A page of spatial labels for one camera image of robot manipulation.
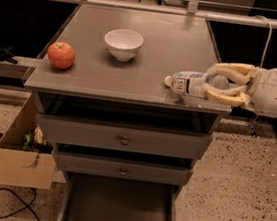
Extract grey drawer cabinet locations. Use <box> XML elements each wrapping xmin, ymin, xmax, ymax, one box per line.
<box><xmin>26</xmin><ymin>5</ymin><xmax>226</xmax><ymax>221</ymax></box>

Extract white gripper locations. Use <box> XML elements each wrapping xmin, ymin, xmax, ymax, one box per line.
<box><xmin>203</xmin><ymin>62</ymin><xmax>277</xmax><ymax>118</ymax></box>

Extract items inside cardboard box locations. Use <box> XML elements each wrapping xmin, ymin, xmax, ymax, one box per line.
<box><xmin>22</xmin><ymin>126</ymin><xmax>52</xmax><ymax>154</ymax></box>

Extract middle grey drawer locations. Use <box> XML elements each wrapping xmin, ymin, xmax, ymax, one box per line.
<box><xmin>53</xmin><ymin>151</ymin><xmax>192</xmax><ymax>186</ymax></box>

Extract cardboard box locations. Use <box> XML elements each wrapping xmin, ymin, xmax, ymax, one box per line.
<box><xmin>0</xmin><ymin>96</ymin><xmax>55</xmax><ymax>190</ymax></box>

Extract bottom grey drawer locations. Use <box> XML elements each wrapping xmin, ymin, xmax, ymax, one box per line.
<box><xmin>56</xmin><ymin>174</ymin><xmax>176</xmax><ymax>221</ymax></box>

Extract black floor cable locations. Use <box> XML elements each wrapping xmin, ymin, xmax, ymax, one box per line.
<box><xmin>0</xmin><ymin>150</ymin><xmax>53</xmax><ymax>221</ymax></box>

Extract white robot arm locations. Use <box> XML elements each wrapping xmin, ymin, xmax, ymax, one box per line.
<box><xmin>205</xmin><ymin>63</ymin><xmax>277</xmax><ymax>118</ymax></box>

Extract metal rail frame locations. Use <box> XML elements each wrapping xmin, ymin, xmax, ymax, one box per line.
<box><xmin>0</xmin><ymin>0</ymin><xmax>277</xmax><ymax>112</ymax></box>

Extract red apple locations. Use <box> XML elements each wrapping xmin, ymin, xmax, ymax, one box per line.
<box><xmin>47</xmin><ymin>41</ymin><xmax>76</xmax><ymax>70</ymax></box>

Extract grey drawer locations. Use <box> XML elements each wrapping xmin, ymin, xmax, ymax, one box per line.
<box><xmin>53</xmin><ymin>151</ymin><xmax>192</xmax><ymax>186</ymax></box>
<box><xmin>37</xmin><ymin>113</ymin><xmax>212</xmax><ymax>160</ymax></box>
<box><xmin>56</xmin><ymin>174</ymin><xmax>176</xmax><ymax>221</ymax></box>

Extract top grey drawer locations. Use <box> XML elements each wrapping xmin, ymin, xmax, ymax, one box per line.
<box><xmin>37</xmin><ymin>113</ymin><xmax>212</xmax><ymax>160</ymax></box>

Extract clear plastic water bottle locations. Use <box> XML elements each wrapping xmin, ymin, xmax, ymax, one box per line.
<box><xmin>164</xmin><ymin>71</ymin><xmax>230</xmax><ymax>98</ymax></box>

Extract white hanging cable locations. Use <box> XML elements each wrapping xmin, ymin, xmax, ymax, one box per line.
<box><xmin>248</xmin><ymin>14</ymin><xmax>275</xmax><ymax>70</ymax></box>

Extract white ceramic bowl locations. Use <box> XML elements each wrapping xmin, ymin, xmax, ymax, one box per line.
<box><xmin>104</xmin><ymin>29</ymin><xmax>144</xmax><ymax>62</ymax></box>

